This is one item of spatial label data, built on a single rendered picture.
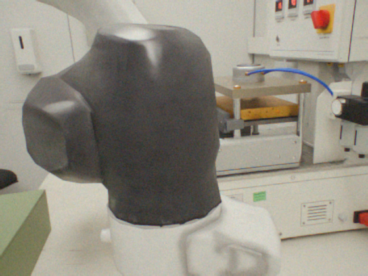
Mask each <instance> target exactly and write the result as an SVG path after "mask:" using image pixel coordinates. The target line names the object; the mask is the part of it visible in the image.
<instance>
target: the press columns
mask: <svg viewBox="0 0 368 276"><path fill-rule="evenodd" d="M305 103H306V93H299V94H298V106H297V119H296V135H297V136H299V137H300V153H299V162H303V161H304V158H303V157H302V149H303V137H304V114H305ZM240 118H241V98H237V99H233V119H235V120H239V119H240ZM259 133H260V132H259V131H258V126H253V131H252V134H253V135H258V134H259ZM233 138H234V139H240V138H241V130H233Z"/></svg>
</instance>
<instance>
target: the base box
mask: <svg viewBox="0 0 368 276"><path fill-rule="evenodd" d="M218 186H219V191H220V194H223V195H225V196H228V197H231V198H234V199H237V200H241V201H243V202H246V203H249V204H253V205H255V206H259V207H262V208H265V209H267V210H268V211H269V212H271V214H272V216H273V219H274V222H275V225H276V228H277V231H278V234H279V236H280V239H283V238H289V237H296V236H299V237H301V236H305V235H313V234H318V233H330V232H335V231H343V230H348V229H349V230H352V229H361V228H365V227H368V165H362V166H352V167H346V168H335V169H329V170H318V171H312V172H298V173H287V174H281V175H271V176H265V177H255V178H250V179H234V180H229V181H218Z"/></svg>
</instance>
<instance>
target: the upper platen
mask: <svg viewBox="0 0 368 276"><path fill-rule="evenodd" d="M216 102H217V106H218V107H220V108H222V110H224V111H226V112H228V113H229V114H230V118H233V99H230V98H229V97H226V96H221V97H216ZM297 106H298V104H296V103H292V102H290V101H286V100H284V99H280V98H278V97H274V96H272V95H270V96H262V97H245V98H241V118H242V119H243V120H244V127H246V126H258V125H266V124H280V123H288V122H296V119H297Z"/></svg>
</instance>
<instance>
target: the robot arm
mask: <svg viewBox="0 0 368 276"><path fill-rule="evenodd" d="M34 1H39V2H40V3H44V4H46V5H50V6H53V7H54V8H56V9H58V10H60V11H62V12H65V13H66V14H69V15H70V16H72V17H73V18H75V19H77V20H78V21H80V22H81V23H83V24H84V25H85V27H86V28H87V29H88V31H89V32H90V34H91V35H92V36H93V37H94V40H93V43H92V45H91V48H90V50H89V51H88V52H87V53H86V54H85V55H84V56H83V58H82V59H80V60H79V61H77V62H75V63H74V64H72V65H71V66H69V67H67V68H65V69H64V70H63V71H61V72H59V73H57V74H53V75H50V76H45V77H43V78H41V79H40V80H39V81H38V82H37V84H36V85H35V86H34V88H33V89H32V90H31V91H30V92H29V93H28V95H27V97H26V100H25V102H24V105H23V107H22V126H23V130H24V136H25V140H26V149H27V153H28V154H29V155H30V156H31V158H32V160H33V161H34V163H35V164H37V165H38V166H39V167H41V168H43V169H44V170H45V171H47V172H49V173H50V174H54V175H55V176H56V177H58V178H59V179H61V180H63V181H69V182H73V183H79V184H97V183H102V184H103V185H104V187H105V188H106V189H107V190H108V202H107V204H106V208H107V213H108V222H109V228H104V229H103V230H102V232H101V241H103V242H111V247H112V256H113V261H114V263H115V265H116V268H117V271H118V272H119V273H121V274H122V275H123V276H276V275H277V274H278V273H279V272H280V271H281V260H282V252H281V239H280V236H279V234H278V231H277V228H276V225H275V222H274V219H273V216H272V214H271V212H269V211H268V210H267V209H265V208H262V207H259V206H255V205H253V204H249V203H246V202H243V201H241V200H237V199H234V198H231V197H228V196H225V195H223V194H220V191H219V186H218V181H217V174H216V158H217V156H218V152H219V148H220V138H219V124H218V110H217V102H216V92H215V87H214V77H213V71H212V62H211V56H210V52H209V50H208V49H207V48H206V46H205V44H204V43H203V41H202V40H201V38H200V37H199V36H198V35H195V34H194V33H193V32H192V31H190V30H188V29H186V28H180V27H176V26H169V25H153V24H149V23H148V22H147V21H146V19H145V18H144V17H143V15H142V14H141V13H140V12H139V10H138V9H137V7H136V6H135V5H134V4H133V2H132V1H131V0H34Z"/></svg>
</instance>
